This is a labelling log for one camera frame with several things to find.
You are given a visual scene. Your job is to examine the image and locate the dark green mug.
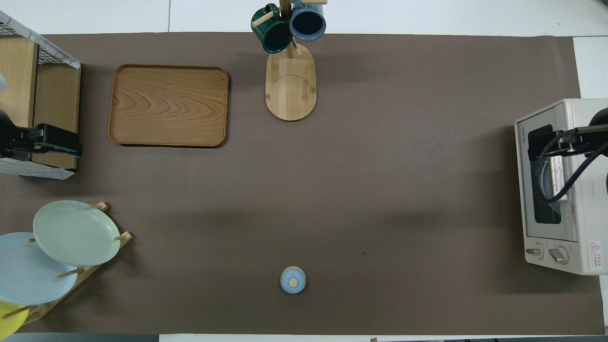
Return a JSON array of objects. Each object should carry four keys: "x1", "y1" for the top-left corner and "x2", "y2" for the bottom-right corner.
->
[{"x1": 251, "y1": 4, "x2": 294, "y2": 54}]

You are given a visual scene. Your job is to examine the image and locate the wooden two-tier shelf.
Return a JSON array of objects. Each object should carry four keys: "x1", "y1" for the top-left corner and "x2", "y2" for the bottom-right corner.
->
[{"x1": 0, "y1": 34, "x2": 81, "y2": 171}]

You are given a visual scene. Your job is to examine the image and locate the small light blue plate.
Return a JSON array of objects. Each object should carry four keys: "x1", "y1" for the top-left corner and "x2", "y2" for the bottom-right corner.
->
[{"x1": 539, "y1": 159, "x2": 556, "y2": 202}]

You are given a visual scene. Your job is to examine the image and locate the blue mug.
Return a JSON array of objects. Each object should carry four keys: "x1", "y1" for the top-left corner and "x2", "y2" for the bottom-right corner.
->
[{"x1": 289, "y1": 0, "x2": 327, "y2": 42}]

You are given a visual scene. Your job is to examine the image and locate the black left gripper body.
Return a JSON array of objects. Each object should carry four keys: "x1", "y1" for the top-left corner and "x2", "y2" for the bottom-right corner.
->
[{"x1": 0, "y1": 108, "x2": 46, "y2": 160}]

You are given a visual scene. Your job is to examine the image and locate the beige toaster oven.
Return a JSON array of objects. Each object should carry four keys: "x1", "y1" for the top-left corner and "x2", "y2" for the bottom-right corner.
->
[{"x1": 514, "y1": 98, "x2": 608, "y2": 275}]

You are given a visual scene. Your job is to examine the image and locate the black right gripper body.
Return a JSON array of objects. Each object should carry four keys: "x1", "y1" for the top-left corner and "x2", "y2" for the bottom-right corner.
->
[{"x1": 576, "y1": 124, "x2": 608, "y2": 155}]

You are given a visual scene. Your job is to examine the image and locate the wooden plate rack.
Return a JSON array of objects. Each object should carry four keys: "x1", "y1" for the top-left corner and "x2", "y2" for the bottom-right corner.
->
[{"x1": 9, "y1": 202, "x2": 133, "y2": 326}]

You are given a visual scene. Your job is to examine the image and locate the toaster oven glass door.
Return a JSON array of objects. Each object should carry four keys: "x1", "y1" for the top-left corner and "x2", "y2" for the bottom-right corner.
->
[{"x1": 515, "y1": 105, "x2": 579, "y2": 242}]

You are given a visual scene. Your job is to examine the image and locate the yellow plate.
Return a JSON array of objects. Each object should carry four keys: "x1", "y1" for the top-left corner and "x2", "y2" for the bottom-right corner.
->
[{"x1": 0, "y1": 301, "x2": 30, "y2": 339}]

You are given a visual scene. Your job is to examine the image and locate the wooden wire-top shelf box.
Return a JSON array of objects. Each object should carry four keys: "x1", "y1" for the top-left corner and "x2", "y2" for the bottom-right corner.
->
[{"x1": 0, "y1": 10, "x2": 82, "y2": 180}]

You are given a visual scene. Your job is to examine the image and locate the large light blue plate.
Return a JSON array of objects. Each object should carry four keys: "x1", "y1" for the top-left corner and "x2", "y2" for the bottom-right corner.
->
[{"x1": 0, "y1": 232, "x2": 79, "y2": 305}]

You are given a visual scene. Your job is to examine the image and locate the pale green plate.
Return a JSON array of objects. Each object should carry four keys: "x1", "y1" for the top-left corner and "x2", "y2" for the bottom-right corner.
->
[{"x1": 33, "y1": 200, "x2": 121, "y2": 266}]

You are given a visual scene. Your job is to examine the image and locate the brown table mat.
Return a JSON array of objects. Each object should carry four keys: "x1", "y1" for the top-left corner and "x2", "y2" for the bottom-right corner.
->
[{"x1": 0, "y1": 32, "x2": 606, "y2": 335}]

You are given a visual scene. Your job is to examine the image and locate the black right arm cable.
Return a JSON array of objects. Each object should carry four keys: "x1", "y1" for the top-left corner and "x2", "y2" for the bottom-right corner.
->
[{"x1": 534, "y1": 133, "x2": 608, "y2": 205}]

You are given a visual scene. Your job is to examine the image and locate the wooden serving tray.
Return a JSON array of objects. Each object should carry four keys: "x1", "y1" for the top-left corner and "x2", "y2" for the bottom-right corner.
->
[{"x1": 108, "y1": 65, "x2": 229, "y2": 148}]

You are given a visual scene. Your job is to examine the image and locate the wooden mug tree stand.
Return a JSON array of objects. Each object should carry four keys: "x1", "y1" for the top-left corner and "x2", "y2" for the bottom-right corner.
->
[{"x1": 252, "y1": 0, "x2": 328, "y2": 122}]

